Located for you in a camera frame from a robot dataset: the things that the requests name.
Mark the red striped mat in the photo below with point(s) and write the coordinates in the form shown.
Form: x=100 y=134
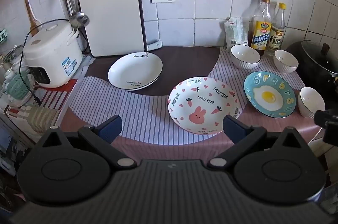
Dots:
x=52 y=97

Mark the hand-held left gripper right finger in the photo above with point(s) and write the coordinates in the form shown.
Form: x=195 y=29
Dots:
x=233 y=129

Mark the yellow label cooking wine bottle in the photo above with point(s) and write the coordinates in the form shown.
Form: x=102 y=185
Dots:
x=261 y=34

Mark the striped folded cloth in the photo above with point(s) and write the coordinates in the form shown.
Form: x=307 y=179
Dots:
x=43 y=118

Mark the clear vinegar bottle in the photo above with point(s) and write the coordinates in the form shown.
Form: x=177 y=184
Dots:
x=276 y=39

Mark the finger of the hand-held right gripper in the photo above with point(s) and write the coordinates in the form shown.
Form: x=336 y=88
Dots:
x=323 y=117

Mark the striped brown tablecloth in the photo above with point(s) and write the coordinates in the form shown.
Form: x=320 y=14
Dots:
x=148 y=113

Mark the white salt bag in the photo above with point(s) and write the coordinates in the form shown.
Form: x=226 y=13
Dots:
x=236 y=32

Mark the teal fried egg plate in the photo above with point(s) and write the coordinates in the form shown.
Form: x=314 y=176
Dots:
x=268 y=94

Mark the white cutting board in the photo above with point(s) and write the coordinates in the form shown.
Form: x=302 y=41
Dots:
x=111 y=15

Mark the black wok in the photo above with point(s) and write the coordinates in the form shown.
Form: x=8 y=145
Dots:
x=311 y=73

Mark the white black-rimmed plate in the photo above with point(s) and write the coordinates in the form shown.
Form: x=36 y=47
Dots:
x=134 y=69
x=152 y=82

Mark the pale plastic board stand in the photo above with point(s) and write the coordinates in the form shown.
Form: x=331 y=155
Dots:
x=154 y=45

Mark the clear glass lid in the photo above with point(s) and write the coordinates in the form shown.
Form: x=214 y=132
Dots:
x=14 y=55

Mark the pink rabbit print plate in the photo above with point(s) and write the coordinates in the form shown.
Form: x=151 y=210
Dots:
x=202 y=105

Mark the wooden spatula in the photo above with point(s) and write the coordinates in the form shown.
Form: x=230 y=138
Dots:
x=31 y=18

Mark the glass wok lid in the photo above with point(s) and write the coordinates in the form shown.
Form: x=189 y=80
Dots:
x=320 y=57

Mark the white ribbed bowl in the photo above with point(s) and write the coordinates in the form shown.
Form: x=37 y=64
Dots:
x=245 y=56
x=311 y=102
x=285 y=61

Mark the white rice cooker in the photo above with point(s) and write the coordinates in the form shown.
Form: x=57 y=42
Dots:
x=52 y=55

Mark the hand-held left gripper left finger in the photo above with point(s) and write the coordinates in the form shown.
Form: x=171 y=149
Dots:
x=111 y=127

